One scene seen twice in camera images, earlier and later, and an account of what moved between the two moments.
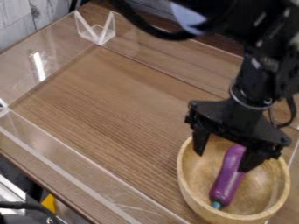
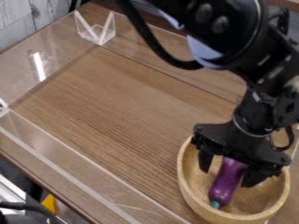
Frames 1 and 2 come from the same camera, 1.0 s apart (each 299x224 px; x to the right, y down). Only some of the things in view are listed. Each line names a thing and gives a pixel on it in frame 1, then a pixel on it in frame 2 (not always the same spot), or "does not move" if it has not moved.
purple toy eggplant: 228,178 does not move
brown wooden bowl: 265,188 does not move
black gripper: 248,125 -> 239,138
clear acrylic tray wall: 96,192 does not move
